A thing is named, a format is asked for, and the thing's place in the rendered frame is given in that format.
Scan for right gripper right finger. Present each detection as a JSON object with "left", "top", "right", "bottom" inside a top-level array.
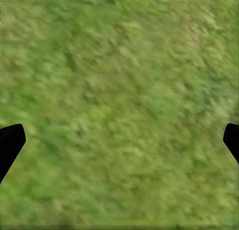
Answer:
[{"left": 223, "top": 123, "right": 239, "bottom": 164}]

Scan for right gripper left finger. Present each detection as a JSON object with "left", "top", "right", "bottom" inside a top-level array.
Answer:
[{"left": 0, "top": 123, "right": 26, "bottom": 183}]

